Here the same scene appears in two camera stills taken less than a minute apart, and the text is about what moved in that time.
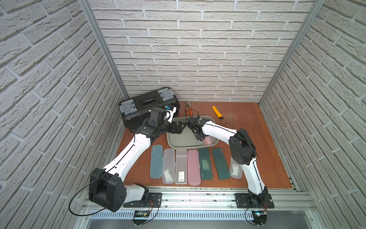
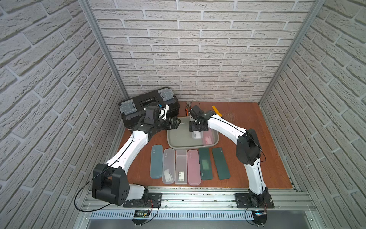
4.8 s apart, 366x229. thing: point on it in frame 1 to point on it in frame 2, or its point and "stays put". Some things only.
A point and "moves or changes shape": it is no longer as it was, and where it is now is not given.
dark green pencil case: x=205 y=163 stays put
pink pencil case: x=208 y=140 stays put
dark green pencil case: x=220 y=163 stays put
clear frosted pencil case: x=236 y=169 moves or changes shape
